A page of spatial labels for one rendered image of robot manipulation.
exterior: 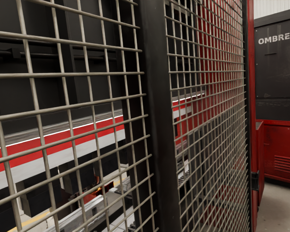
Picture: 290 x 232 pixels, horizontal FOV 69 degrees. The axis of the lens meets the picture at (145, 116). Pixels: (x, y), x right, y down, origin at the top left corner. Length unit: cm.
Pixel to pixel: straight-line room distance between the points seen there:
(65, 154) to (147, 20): 88
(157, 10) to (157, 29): 2
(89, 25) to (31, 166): 69
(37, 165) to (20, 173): 7
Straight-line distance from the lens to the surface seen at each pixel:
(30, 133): 75
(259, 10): 867
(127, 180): 149
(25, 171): 99
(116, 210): 138
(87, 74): 19
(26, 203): 105
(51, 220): 268
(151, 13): 27
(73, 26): 108
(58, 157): 105
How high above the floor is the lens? 159
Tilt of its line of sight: 8 degrees down
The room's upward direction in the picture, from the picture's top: 6 degrees counter-clockwise
